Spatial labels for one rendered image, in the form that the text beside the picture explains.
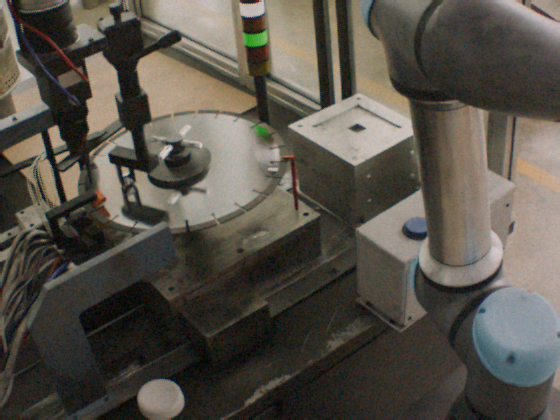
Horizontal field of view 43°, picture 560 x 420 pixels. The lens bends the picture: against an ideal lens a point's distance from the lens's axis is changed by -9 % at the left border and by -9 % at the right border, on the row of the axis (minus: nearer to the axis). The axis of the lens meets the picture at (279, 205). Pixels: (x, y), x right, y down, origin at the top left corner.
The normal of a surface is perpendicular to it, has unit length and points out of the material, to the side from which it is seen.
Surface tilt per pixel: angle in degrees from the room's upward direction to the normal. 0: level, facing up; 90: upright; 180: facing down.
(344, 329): 0
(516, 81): 85
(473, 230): 90
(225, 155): 0
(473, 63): 80
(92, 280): 90
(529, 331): 7
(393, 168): 90
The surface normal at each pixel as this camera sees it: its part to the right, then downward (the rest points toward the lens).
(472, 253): 0.22, 0.59
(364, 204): 0.62, 0.44
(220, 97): -0.08, -0.80
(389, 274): -0.78, 0.43
